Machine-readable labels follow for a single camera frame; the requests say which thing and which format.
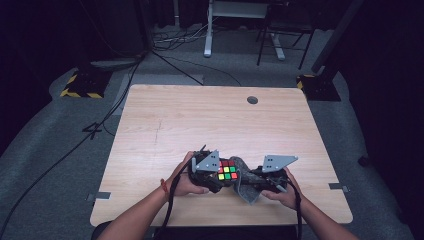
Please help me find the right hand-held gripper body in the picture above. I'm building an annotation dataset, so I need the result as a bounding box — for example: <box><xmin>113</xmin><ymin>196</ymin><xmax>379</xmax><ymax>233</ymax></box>
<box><xmin>251</xmin><ymin>154</ymin><xmax>299</xmax><ymax>194</ymax></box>

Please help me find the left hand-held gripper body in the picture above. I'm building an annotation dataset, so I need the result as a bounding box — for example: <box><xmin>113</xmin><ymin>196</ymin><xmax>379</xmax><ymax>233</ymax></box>
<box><xmin>188</xmin><ymin>144</ymin><xmax>222</xmax><ymax>194</ymax></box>

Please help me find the grey fluffy cloth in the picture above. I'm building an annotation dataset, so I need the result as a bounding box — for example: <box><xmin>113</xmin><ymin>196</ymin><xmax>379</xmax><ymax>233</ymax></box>
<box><xmin>229</xmin><ymin>155</ymin><xmax>265</xmax><ymax>206</ymax></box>

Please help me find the colourful puzzle cube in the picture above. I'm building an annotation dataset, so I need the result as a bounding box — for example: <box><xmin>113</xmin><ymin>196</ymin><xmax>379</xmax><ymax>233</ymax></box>
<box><xmin>217</xmin><ymin>158</ymin><xmax>239</xmax><ymax>182</ymax></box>

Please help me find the person's right hand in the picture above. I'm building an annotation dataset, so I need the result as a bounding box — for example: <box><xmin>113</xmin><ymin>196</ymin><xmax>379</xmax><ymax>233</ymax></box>
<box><xmin>260</xmin><ymin>166</ymin><xmax>303</xmax><ymax>211</ymax></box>

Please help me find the person's left hand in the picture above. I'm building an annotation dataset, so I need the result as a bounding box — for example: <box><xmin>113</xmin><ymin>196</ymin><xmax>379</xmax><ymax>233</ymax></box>
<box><xmin>165</xmin><ymin>151</ymin><xmax>211</xmax><ymax>198</ymax></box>

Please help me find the person's dark clothing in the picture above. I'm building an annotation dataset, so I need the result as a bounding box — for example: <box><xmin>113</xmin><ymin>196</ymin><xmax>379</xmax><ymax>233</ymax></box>
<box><xmin>90</xmin><ymin>219</ymin><xmax>298</xmax><ymax>240</ymax></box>

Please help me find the grey tape strip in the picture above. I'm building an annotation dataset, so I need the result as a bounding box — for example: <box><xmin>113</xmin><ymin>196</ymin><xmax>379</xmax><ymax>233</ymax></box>
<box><xmin>86</xmin><ymin>191</ymin><xmax>112</xmax><ymax>202</ymax></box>
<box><xmin>328</xmin><ymin>182</ymin><xmax>350</xmax><ymax>194</ymax></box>

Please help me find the small black floor object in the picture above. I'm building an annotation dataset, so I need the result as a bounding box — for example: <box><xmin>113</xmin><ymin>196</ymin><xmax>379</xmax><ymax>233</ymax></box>
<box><xmin>357</xmin><ymin>154</ymin><xmax>372</xmax><ymax>168</ymax></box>

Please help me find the black yellow striped stand base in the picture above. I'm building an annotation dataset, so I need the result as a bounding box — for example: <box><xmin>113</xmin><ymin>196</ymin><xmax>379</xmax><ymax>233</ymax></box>
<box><xmin>59</xmin><ymin>67</ymin><xmax>113</xmax><ymax>100</ymax></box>
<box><xmin>296</xmin><ymin>73</ymin><xmax>342</xmax><ymax>102</ymax></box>

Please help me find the black chair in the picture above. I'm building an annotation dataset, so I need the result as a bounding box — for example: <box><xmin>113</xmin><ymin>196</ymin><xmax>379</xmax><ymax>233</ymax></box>
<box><xmin>255</xmin><ymin>0</ymin><xmax>317</xmax><ymax>70</ymax></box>

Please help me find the dark slanted metal pole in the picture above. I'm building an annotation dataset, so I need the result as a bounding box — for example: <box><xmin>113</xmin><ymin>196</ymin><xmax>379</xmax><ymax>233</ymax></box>
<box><xmin>311</xmin><ymin>0</ymin><xmax>365</xmax><ymax>75</ymax></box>

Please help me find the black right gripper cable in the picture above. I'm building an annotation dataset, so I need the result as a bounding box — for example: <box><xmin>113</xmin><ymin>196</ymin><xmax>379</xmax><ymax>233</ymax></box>
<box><xmin>283</xmin><ymin>176</ymin><xmax>304</xmax><ymax>240</ymax></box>

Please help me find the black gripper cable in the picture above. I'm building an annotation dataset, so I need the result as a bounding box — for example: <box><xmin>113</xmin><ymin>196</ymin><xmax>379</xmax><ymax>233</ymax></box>
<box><xmin>155</xmin><ymin>154</ymin><xmax>198</xmax><ymax>240</ymax></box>
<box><xmin>283</xmin><ymin>176</ymin><xmax>304</xmax><ymax>240</ymax></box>

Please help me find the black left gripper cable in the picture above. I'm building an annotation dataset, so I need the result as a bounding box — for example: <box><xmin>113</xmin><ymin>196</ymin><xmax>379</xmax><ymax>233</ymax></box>
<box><xmin>155</xmin><ymin>154</ymin><xmax>198</xmax><ymax>240</ymax></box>

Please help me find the thin black floor cable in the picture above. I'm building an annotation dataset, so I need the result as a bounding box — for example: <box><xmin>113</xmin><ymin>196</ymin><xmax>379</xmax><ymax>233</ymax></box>
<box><xmin>151</xmin><ymin>49</ymin><xmax>243</xmax><ymax>88</ymax></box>

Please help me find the bundle of floor cables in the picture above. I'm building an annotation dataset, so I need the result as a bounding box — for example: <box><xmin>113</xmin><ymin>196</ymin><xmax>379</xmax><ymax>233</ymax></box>
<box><xmin>152</xmin><ymin>23</ymin><xmax>209</xmax><ymax>53</ymax></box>

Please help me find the long black floor cable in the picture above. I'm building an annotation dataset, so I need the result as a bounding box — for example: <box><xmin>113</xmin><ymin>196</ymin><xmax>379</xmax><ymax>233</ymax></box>
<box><xmin>0</xmin><ymin>53</ymin><xmax>148</xmax><ymax>236</ymax></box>

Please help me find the white desk frame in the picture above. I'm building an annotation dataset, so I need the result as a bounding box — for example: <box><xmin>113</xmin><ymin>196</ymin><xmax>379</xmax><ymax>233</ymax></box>
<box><xmin>203</xmin><ymin>0</ymin><xmax>287</xmax><ymax>62</ymax></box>

